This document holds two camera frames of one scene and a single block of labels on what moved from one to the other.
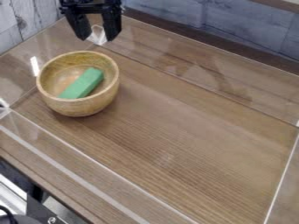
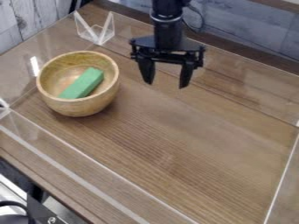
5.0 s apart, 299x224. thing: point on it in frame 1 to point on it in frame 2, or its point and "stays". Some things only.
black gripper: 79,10 to 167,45
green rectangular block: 84,84 stays
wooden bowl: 57,73 stays
